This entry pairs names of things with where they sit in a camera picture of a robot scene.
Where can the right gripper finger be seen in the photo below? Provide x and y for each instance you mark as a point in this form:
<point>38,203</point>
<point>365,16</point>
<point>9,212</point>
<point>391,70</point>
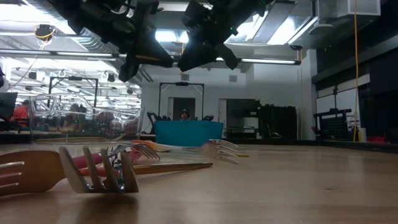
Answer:
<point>226,56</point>
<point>196,57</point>

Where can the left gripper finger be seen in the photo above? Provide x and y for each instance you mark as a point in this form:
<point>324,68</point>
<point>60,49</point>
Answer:
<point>158,49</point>
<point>129,67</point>

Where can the gold fork tines foreground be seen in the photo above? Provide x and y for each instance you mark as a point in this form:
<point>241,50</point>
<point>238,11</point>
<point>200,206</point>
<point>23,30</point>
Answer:
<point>74,175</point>

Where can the black background robot arm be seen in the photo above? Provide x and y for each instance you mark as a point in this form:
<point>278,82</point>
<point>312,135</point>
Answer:
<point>157,117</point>
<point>207,118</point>

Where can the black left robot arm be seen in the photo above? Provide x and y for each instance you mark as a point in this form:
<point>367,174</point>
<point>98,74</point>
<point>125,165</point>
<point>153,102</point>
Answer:
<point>84,15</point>

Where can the hanging linear ceiling light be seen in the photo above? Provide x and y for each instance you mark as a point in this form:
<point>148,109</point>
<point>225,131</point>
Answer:
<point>267,61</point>

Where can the dark door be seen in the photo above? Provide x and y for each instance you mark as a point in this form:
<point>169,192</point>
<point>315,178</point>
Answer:
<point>183,104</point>

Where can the person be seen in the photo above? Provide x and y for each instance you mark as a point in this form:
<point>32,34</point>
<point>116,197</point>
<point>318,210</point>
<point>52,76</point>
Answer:
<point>185,114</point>
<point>21,113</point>

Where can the black shelving unit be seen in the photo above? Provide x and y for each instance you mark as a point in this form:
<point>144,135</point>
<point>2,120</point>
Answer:
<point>242,118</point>

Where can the teal plastic bin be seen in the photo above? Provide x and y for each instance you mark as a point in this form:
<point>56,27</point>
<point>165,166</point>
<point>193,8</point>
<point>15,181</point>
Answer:
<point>186,133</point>

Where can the black cabinet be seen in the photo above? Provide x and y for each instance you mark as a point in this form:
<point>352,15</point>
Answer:
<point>280,123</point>

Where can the whiteboard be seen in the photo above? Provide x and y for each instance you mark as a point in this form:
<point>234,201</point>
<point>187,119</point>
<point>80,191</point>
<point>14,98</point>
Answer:
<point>345,99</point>

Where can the dark monitor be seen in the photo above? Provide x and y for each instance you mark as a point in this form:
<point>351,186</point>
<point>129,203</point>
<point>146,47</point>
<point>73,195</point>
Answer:
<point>7,104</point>

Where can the white ceiling unit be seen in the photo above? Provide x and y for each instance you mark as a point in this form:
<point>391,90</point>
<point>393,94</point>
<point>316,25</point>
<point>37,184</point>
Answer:
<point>367,7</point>

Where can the white bottle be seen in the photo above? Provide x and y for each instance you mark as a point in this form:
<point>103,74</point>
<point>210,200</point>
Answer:
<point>361,135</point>

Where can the red box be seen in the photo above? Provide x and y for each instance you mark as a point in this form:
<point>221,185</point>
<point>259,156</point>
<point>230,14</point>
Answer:
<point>377,140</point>

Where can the grey wall vent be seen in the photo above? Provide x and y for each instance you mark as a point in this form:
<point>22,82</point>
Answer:
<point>233,78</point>
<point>184,77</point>

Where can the black gantry frame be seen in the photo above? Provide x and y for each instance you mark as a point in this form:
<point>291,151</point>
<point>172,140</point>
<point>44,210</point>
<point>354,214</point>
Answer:
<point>181,83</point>
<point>73,77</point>

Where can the large silver ceiling duct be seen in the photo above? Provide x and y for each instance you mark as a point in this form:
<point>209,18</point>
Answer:
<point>280,28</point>

